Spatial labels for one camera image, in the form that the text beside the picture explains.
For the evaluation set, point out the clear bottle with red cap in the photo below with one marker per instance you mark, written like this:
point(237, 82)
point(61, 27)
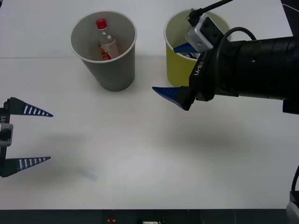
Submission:
point(108, 45)

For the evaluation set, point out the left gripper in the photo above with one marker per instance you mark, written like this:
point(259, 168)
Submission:
point(5, 115)

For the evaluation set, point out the yellow-green plastic bin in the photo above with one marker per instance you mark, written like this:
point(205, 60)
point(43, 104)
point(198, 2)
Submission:
point(177, 70)

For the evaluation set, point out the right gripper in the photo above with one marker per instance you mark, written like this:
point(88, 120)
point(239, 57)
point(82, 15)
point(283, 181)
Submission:
point(210, 77)

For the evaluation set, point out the red round button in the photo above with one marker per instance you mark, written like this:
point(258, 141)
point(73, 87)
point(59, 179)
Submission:
point(111, 219)

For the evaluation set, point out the grey plastic bin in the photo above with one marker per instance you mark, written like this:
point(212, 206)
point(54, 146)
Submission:
point(109, 74)

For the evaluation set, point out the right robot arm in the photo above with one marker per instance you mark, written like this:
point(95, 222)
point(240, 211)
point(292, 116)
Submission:
point(264, 67)

